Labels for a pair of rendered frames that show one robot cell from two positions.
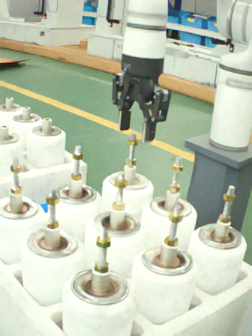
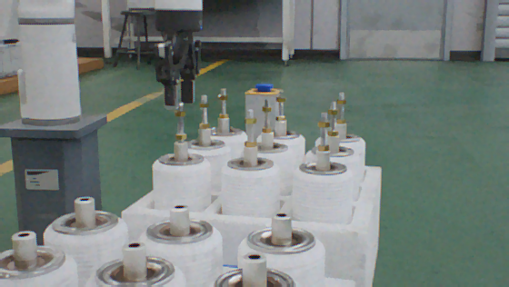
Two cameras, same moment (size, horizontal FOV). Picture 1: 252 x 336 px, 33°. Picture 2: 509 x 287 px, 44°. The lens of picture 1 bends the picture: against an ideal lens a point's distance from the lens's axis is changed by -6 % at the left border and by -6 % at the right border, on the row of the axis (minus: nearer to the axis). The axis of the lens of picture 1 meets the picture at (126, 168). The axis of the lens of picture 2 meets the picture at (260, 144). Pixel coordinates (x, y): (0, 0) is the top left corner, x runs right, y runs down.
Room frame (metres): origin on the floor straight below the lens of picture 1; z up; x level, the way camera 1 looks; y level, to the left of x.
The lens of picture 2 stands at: (1.25, 0.89, 0.50)
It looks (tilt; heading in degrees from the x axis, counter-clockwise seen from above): 13 degrees down; 235
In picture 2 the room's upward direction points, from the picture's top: straight up
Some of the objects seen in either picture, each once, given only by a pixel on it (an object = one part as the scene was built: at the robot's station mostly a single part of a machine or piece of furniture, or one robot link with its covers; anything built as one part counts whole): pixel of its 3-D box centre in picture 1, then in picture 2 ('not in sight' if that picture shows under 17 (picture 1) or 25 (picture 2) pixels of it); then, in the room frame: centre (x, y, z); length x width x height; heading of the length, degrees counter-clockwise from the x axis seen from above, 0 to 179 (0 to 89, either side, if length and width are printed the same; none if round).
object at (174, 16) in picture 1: (178, 16); not in sight; (6.51, -0.54, 0.36); 0.50 x 0.38 x 0.21; 138
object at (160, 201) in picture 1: (170, 207); (204, 144); (0.68, -0.08, 0.25); 0.08 x 0.08 x 0.01
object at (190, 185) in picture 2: (124, 223); (183, 212); (0.77, -0.01, 0.16); 0.10 x 0.10 x 0.18
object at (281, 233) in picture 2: not in sight; (281, 229); (0.86, 0.38, 0.26); 0.02 x 0.02 x 0.03
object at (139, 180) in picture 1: (128, 181); (181, 160); (0.77, -0.01, 0.25); 0.08 x 0.08 x 0.01
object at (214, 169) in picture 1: (217, 204); (60, 201); (0.91, -0.22, 0.15); 0.15 x 0.15 x 0.30; 48
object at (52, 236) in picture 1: (52, 235); (333, 144); (0.53, 0.09, 0.26); 0.02 x 0.02 x 0.03
